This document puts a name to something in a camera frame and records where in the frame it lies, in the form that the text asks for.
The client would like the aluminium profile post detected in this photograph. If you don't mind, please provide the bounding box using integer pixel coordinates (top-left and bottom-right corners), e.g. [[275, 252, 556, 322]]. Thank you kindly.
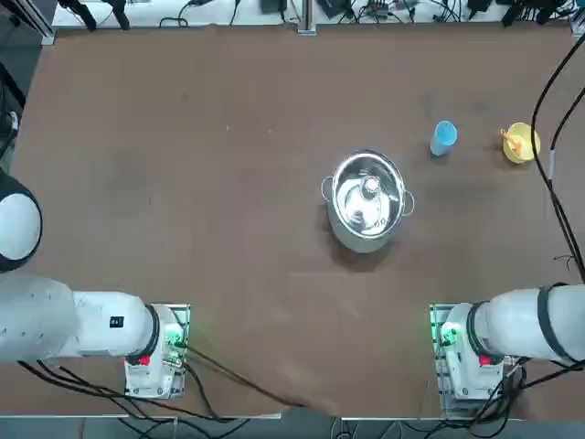
[[296, 0, 317, 36]]

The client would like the thin black table cable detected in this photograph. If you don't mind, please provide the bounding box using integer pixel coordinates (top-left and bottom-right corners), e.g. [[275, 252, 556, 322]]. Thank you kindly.
[[182, 345, 307, 409]]

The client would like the yellow plastic bowl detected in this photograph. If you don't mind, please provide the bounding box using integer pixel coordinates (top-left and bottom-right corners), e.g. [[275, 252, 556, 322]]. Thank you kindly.
[[502, 122, 543, 165]]

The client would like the blue plastic cup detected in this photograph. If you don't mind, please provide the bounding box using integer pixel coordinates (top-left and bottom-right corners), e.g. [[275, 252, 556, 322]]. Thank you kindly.
[[429, 120, 459, 159]]

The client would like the thick black cable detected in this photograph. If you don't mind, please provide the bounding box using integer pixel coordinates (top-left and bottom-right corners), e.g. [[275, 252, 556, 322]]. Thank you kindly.
[[532, 34, 585, 272], [548, 89, 585, 258]]

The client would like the glass pot lid with knob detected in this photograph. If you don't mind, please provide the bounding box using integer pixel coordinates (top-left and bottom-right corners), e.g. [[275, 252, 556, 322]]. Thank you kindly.
[[332, 152, 408, 240]]

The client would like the stainless steel pot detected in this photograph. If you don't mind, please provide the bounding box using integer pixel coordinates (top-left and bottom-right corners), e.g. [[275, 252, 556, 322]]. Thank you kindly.
[[321, 148, 416, 254]]

